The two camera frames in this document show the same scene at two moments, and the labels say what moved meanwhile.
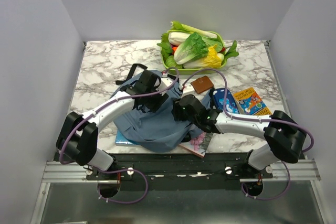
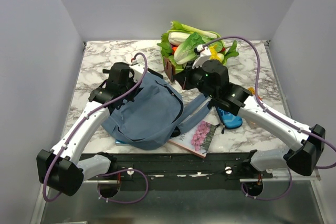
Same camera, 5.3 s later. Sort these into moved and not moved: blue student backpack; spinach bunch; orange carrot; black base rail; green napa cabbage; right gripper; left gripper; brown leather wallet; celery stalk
Moved: right gripper; left gripper; blue student backpack; brown leather wallet
Not moved: spinach bunch; green napa cabbage; celery stalk; orange carrot; black base rail
